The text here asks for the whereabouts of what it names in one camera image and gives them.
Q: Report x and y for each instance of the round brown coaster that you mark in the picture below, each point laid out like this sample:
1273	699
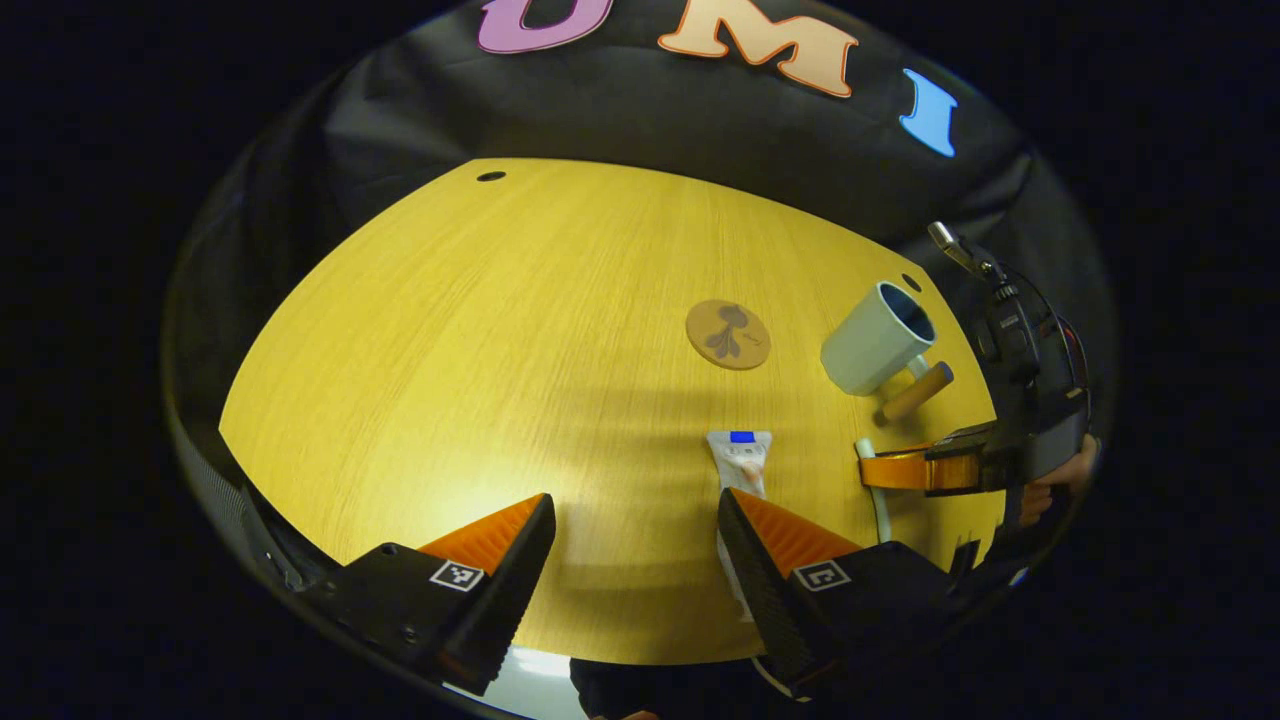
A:
728	335

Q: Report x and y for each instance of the wooden desktop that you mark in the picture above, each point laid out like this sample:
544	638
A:
480	380

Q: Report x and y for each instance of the pale green toothbrush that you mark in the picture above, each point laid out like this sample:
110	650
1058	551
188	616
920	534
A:
880	510

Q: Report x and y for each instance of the pale green cup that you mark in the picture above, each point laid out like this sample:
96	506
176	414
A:
870	345

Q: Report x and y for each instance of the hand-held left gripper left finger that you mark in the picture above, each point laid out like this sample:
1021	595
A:
510	590

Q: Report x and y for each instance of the black backdrop cloth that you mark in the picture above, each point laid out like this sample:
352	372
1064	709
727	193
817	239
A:
650	110

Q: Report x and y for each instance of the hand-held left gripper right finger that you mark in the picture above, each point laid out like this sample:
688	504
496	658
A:
765	590

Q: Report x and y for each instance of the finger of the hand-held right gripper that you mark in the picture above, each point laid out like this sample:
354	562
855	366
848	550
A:
940	472

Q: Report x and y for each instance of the white toothpaste tube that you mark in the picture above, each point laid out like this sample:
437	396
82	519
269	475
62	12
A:
738	465

